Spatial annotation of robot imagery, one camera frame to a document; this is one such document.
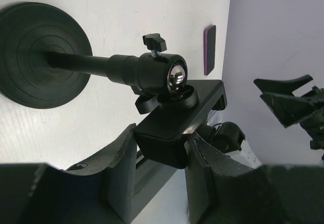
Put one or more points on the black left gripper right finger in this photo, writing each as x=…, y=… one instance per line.
x=221, y=190

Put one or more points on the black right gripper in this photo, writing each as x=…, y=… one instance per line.
x=289, y=110

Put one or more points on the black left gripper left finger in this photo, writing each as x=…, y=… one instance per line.
x=98, y=189

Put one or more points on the phone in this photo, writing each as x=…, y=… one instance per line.
x=209, y=47

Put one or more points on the black phone stand round base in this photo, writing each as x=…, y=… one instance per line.
x=47, y=60

